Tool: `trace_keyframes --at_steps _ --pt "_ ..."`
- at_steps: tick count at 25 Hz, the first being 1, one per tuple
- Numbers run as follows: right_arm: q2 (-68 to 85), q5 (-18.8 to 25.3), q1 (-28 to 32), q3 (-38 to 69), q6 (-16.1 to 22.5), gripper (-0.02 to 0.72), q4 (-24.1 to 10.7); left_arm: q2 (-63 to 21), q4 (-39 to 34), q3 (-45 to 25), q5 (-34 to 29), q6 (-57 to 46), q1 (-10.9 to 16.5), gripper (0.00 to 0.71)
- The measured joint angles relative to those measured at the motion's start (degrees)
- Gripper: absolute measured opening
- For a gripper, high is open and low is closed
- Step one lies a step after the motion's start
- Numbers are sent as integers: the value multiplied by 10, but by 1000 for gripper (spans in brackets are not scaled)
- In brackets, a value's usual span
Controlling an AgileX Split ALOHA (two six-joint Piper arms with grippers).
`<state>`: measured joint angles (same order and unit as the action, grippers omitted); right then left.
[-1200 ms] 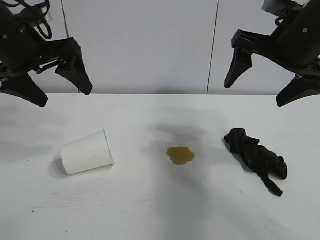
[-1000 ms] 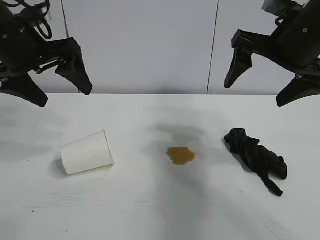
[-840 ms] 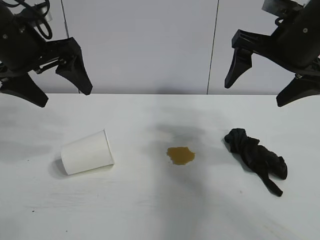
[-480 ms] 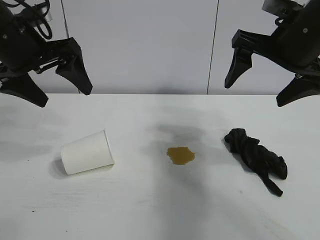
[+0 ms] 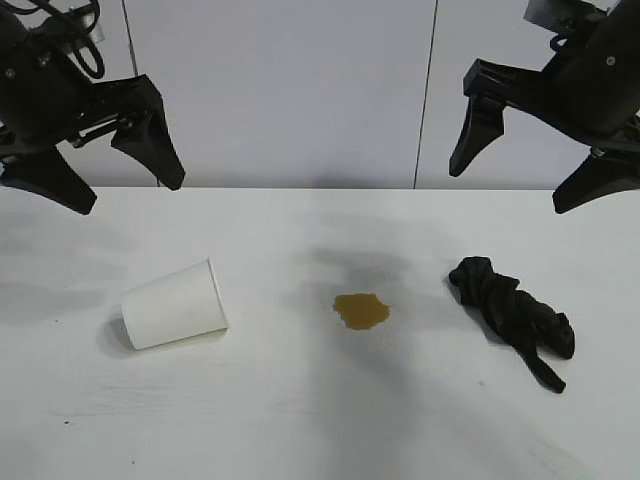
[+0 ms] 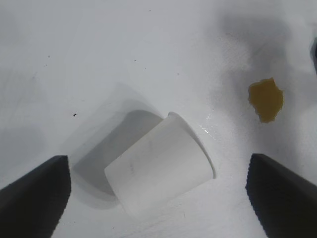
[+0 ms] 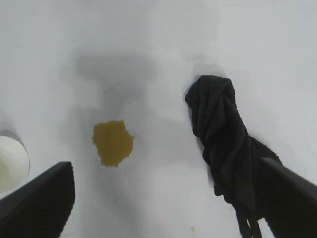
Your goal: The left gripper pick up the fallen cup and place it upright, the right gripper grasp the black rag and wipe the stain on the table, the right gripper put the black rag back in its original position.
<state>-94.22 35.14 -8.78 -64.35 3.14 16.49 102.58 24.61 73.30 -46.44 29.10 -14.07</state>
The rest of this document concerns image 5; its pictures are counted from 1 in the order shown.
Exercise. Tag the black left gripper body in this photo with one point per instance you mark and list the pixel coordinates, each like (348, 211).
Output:
(35, 90)

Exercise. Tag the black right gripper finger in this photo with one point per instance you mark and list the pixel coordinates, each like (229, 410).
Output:
(477, 135)
(605, 180)

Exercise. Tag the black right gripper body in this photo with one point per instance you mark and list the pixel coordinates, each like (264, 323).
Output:
(595, 85)

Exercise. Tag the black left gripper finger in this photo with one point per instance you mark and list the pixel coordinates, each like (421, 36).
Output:
(157, 155)
(55, 180)

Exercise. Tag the white paper cup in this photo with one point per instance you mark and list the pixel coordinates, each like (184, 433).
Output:
(172, 305)

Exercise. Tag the black cloth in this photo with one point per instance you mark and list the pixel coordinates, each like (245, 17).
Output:
(505, 310)

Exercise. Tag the brown liquid spill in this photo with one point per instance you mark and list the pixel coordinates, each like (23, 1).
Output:
(362, 311)

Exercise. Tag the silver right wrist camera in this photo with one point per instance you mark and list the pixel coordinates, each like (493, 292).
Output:
(550, 12)

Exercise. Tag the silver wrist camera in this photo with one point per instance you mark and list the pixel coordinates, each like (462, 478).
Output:
(99, 31)
(550, 12)

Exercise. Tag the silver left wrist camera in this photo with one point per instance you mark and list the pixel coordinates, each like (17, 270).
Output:
(99, 31)

